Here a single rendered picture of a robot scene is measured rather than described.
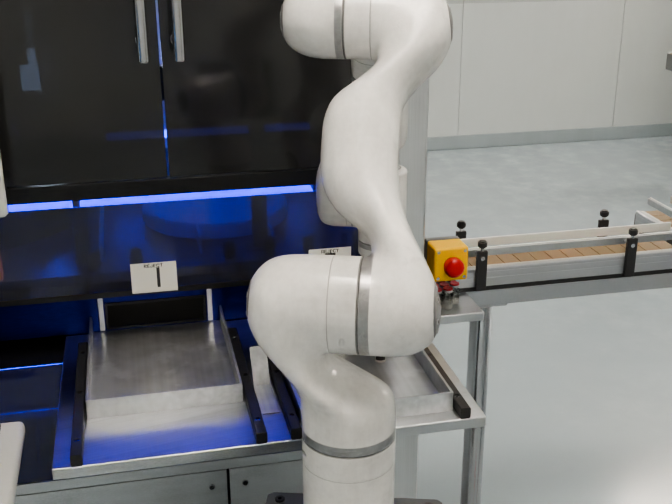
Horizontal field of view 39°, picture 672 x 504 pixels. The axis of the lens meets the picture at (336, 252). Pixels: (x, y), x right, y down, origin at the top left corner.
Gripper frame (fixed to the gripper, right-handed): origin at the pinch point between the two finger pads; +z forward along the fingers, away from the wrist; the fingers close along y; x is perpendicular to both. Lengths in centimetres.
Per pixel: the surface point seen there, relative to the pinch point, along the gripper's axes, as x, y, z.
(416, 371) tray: 5.3, 5.6, 5.7
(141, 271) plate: -42.1, -16.7, -9.5
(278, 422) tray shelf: -22.0, 17.2, 5.9
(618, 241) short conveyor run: 64, -30, -2
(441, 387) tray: 6.8, 15.2, 4.0
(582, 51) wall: 280, -477, 28
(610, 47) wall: 301, -477, 26
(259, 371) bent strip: -23.0, 2.9, 3.8
